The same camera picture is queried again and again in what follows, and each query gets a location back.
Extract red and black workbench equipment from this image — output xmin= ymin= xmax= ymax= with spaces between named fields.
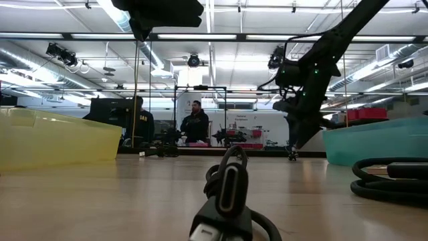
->
xmin=212 ymin=126 xmax=265 ymax=150

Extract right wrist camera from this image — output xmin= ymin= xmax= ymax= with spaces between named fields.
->
xmin=274 ymin=59 xmax=304 ymax=89

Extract thick black cable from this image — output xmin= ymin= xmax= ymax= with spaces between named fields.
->
xmin=350 ymin=157 xmax=428 ymax=206

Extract black monitor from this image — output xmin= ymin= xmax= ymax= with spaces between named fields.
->
xmin=82 ymin=97 xmax=142 ymax=131

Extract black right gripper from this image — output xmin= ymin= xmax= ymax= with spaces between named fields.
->
xmin=273 ymin=66 xmax=340 ymax=151

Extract person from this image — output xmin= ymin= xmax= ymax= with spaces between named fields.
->
xmin=180 ymin=99 xmax=211 ymax=145
xmin=124 ymin=95 xmax=156 ymax=146

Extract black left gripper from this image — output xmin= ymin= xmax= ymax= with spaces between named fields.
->
xmin=112 ymin=0 xmax=205 ymax=43

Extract teal plastic bin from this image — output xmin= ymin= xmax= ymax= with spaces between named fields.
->
xmin=322 ymin=116 xmax=428 ymax=167

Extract thin hanging cord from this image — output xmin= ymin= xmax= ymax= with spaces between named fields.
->
xmin=340 ymin=50 xmax=349 ymax=129

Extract thin black USB cable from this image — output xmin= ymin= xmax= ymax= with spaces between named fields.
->
xmin=189 ymin=145 xmax=283 ymax=241

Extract yellow hanging cord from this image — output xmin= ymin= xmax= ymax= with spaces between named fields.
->
xmin=132 ymin=39 xmax=140 ymax=149

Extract red storage bins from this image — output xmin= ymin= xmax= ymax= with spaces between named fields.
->
xmin=346 ymin=107 xmax=389 ymax=122

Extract yellow plastic bin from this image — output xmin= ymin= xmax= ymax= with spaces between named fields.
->
xmin=0 ymin=106 xmax=124 ymax=172

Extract black overhead light bar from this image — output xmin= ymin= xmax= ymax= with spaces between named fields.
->
xmin=0 ymin=31 xmax=428 ymax=44

